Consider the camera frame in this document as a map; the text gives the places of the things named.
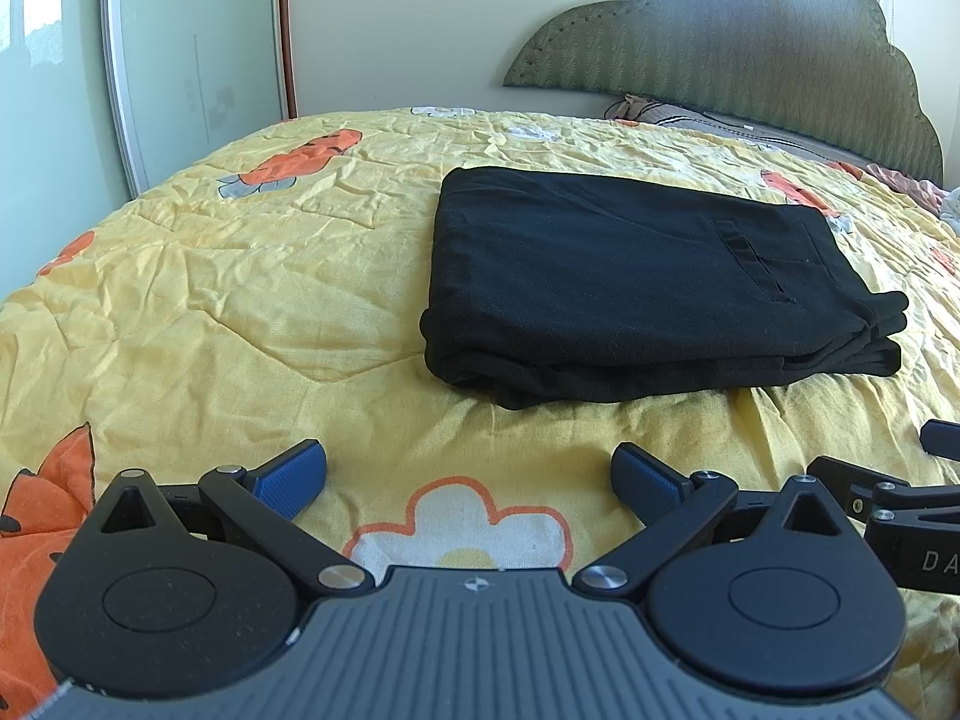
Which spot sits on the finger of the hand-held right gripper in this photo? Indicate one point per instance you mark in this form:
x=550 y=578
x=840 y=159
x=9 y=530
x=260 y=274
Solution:
x=847 y=484
x=943 y=439

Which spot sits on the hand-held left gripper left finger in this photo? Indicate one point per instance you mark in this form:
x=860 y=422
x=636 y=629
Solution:
x=291 y=478

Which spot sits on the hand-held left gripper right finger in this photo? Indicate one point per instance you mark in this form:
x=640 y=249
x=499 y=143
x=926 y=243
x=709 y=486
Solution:
x=646 y=478

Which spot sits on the black pants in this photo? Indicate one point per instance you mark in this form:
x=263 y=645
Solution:
x=615 y=285

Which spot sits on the yellow printed blanket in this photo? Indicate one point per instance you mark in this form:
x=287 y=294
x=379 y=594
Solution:
x=225 y=300

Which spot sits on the pink crumpled cloth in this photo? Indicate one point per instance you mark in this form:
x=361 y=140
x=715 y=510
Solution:
x=904 y=181

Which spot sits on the grey striped pillow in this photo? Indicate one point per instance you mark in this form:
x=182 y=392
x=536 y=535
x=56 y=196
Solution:
x=697 y=118

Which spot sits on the green padded headboard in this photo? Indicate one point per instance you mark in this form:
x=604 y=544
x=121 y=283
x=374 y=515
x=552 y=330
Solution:
x=720 y=45

